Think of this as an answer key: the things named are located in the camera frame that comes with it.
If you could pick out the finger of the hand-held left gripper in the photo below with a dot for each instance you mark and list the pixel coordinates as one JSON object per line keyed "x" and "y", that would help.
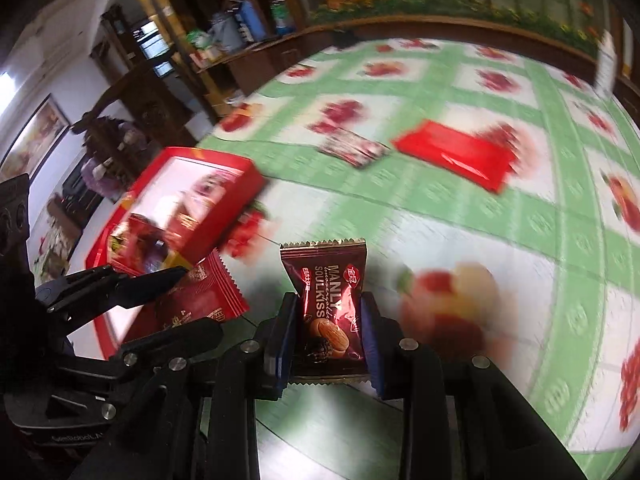
{"x": 175, "y": 340}
{"x": 115, "y": 287}

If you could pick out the flat red snack packet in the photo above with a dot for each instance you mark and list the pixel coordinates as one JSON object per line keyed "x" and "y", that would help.
{"x": 455, "y": 155}

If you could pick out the red box with white inside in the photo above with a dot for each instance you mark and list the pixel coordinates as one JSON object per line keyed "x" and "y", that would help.
{"x": 210, "y": 185}

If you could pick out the framed wall picture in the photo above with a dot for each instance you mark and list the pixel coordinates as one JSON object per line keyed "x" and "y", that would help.
{"x": 32, "y": 137}

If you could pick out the small black object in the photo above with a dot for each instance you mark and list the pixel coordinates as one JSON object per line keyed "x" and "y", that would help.
{"x": 345, "y": 37}

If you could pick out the green fruit print tablecloth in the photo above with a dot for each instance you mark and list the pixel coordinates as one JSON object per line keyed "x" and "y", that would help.
{"x": 450, "y": 240}

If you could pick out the red serrated snack packet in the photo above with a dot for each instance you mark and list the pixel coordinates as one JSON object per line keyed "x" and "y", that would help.
{"x": 205, "y": 300}

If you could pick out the white spray bottle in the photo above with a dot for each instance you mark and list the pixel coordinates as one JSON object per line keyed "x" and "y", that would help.
{"x": 604, "y": 62}

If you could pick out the grey water jug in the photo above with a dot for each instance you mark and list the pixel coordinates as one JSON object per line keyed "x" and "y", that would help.
{"x": 225, "y": 32}

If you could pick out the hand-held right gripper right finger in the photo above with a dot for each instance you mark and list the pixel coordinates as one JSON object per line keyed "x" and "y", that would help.
{"x": 372, "y": 355}

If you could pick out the green plastic bottle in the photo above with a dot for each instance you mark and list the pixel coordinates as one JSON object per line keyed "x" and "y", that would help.
{"x": 281, "y": 16}

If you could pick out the dark wooden chair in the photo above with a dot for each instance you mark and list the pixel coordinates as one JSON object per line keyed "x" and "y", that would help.
{"x": 145, "y": 95}

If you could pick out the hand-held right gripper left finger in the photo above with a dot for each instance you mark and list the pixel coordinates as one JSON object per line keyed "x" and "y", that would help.
{"x": 280, "y": 352}

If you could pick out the blue thermos bottle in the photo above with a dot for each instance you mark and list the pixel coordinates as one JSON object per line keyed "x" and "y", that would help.
{"x": 251, "y": 20}

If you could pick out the dark patterned snack packet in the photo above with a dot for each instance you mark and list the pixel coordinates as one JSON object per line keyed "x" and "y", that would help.
{"x": 355, "y": 149}

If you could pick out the dark red candy packet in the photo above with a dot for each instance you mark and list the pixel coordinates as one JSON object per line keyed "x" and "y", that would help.
{"x": 327, "y": 310}

